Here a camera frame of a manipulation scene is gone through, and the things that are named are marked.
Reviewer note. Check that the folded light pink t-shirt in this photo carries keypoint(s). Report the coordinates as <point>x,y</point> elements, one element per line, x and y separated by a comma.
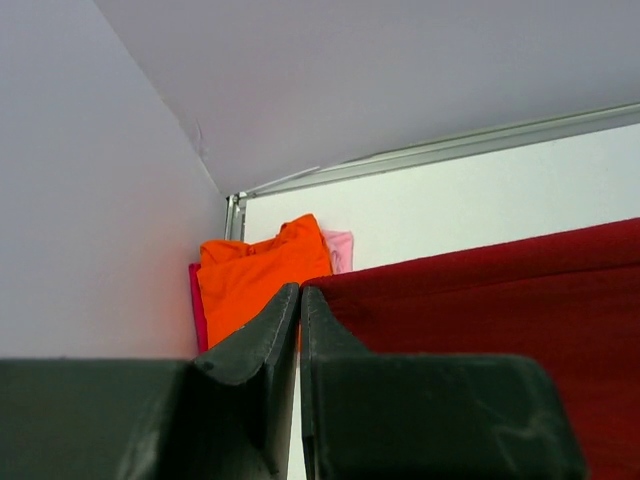
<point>340,245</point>

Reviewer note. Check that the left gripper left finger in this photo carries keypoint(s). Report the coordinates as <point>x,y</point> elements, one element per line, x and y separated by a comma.
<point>225,414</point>

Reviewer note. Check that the dark red t-shirt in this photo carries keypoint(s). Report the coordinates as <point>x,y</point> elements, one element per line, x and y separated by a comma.
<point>569,301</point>

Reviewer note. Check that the aluminium table frame rail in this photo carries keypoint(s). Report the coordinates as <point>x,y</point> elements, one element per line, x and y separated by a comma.
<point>448,148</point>

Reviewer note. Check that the folded magenta t-shirt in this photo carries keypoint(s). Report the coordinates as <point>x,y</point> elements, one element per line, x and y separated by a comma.
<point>200,323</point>

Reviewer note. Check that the folded orange t-shirt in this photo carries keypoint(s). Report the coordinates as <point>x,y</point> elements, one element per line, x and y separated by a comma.
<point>238,279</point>

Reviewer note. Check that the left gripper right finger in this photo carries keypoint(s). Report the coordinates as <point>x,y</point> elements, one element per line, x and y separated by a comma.
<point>366,415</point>

